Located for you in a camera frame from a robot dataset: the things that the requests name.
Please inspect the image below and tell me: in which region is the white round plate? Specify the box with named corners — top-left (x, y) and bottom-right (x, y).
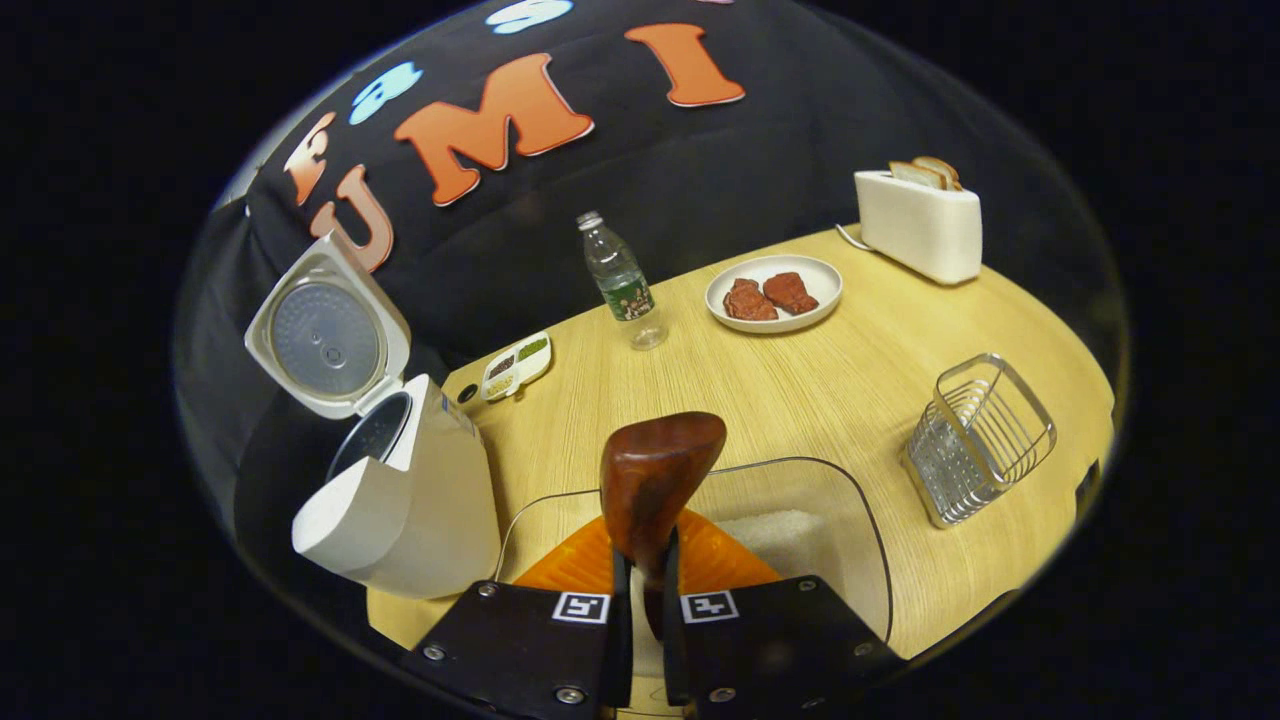
top-left (704, 254), bottom-right (845, 335)

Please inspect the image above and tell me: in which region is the metal wire chopstick holder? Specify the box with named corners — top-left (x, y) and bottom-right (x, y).
top-left (902, 351), bottom-right (1059, 530)

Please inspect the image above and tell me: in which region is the white rice pile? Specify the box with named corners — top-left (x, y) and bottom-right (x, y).
top-left (714, 507), bottom-right (833, 583)

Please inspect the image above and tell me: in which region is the white toaster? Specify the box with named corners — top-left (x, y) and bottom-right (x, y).
top-left (852, 169), bottom-right (984, 287)

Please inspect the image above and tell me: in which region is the white rice cooker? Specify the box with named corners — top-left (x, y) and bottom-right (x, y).
top-left (244, 230), bottom-right (502, 601)

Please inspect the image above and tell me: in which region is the wooden spoon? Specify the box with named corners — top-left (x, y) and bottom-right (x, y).
top-left (600, 410), bottom-right (728, 641)

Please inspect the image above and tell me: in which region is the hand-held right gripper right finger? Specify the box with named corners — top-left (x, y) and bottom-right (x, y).
top-left (660, 510), bottom-right (907, 720)

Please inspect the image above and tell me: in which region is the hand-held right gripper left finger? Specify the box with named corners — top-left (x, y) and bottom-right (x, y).
top-left (404, 510), bottom-right (634, 720)

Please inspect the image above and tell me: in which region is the clear plastic rice container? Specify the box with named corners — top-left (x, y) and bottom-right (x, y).
top-left (494, 455), bottom-right (895, 647)

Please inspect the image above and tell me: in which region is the white divided bean dish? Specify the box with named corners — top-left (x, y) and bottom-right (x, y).
top-left (479, 331), bottom-right (554, 404)

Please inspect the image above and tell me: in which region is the red meat piece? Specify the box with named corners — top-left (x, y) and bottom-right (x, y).
top-left (762, 270), bottom-right (822, 317)
top-left (721, 277), bottom-right (780, 323)

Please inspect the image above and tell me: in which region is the toast bread slice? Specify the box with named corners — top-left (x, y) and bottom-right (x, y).
top-left (888, 160), bottom-right (947, 192)
top-left (912, 155), bottom-right (964, 192)

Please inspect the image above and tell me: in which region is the clear plastic water bottle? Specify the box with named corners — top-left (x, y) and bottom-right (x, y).
top-left (576, 210), bottom-right (670, 352)

